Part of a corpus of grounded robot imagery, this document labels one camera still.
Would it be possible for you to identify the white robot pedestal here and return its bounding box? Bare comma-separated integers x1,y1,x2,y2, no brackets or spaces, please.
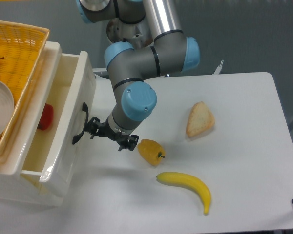
106,18,153,49

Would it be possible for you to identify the black top drawer handle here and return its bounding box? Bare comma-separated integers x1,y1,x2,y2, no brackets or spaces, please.
72,102,89,145

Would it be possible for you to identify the white top drawer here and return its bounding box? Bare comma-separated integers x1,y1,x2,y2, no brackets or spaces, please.
22,51,96,197

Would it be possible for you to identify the red bell pepper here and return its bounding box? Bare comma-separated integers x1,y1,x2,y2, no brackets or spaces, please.
37,103,54,131

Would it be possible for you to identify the slice of bread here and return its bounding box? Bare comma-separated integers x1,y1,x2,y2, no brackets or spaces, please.
186,101,215,137

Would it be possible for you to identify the yellow woven basket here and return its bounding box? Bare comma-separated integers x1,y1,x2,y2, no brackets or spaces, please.
0,20,50,156

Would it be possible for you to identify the yellow banana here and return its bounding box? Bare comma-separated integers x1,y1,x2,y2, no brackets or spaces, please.
156,172,212,215

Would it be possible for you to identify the white drawer cabinet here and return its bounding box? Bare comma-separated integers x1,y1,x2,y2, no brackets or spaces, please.
0,41,62,205

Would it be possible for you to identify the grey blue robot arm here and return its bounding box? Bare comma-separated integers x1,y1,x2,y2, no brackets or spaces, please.
76,0,200,151

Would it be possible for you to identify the white ribbed plate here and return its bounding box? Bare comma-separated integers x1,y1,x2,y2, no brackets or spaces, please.
0,81,14,136

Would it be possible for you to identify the yellow bell pepper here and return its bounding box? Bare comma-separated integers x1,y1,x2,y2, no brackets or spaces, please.
137,139,166,166

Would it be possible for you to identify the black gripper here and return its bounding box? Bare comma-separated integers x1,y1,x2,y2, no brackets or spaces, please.
85,117,139,152

